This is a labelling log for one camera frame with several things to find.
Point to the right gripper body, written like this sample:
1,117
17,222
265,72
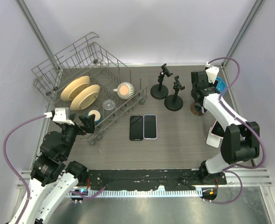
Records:
212,85

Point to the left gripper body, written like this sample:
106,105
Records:
70,131

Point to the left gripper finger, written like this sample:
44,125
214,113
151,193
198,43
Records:
71,119
88,123

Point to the lavender phone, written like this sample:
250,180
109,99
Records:
202,110

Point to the black phone stand tall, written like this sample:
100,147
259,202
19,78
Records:
174,102

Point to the black phone stand short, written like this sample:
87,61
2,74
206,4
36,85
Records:
160,91

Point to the pink case phone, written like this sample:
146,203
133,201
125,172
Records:
218,130

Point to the black phone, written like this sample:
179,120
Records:
136,128

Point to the purple case phone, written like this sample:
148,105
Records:
150,127

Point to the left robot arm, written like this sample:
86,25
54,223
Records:
50,179

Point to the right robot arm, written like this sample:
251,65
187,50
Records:
235,136

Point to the wooden base phone stand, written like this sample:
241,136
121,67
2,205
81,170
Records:
196,109

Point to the white phone stand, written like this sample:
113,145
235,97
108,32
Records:
213,140

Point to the blue mug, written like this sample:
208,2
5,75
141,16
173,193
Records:
98,116

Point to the blue polka dot plate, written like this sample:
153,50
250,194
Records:
221,85

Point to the beige plate front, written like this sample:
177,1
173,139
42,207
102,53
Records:
85,98

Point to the beige plate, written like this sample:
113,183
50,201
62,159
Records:
85,98
74,88

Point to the clear glass cup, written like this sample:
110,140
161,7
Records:
109,105

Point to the beige plate rear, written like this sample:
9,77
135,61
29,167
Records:
74,88

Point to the ribbed white mug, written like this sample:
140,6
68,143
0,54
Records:
125,90

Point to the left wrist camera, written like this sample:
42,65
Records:
60,115

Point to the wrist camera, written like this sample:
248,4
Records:
212,72
60,115

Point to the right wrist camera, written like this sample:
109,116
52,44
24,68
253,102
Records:
212,72

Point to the grey wire dish rack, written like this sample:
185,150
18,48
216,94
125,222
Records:
86,57

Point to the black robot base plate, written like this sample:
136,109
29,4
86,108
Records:
151,179

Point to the white cable duct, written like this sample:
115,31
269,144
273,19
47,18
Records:
143,194

